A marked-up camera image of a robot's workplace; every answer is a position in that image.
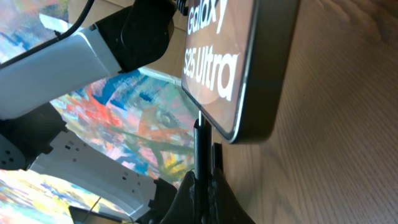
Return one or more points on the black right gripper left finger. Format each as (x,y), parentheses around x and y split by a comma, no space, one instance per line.
(184,208)

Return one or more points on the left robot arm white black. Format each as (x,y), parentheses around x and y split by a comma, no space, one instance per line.
(33,133)

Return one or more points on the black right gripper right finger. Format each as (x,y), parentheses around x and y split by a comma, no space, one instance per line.
(224,206)

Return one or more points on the colourful painted floor mat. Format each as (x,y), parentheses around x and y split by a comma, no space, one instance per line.
(139,119)

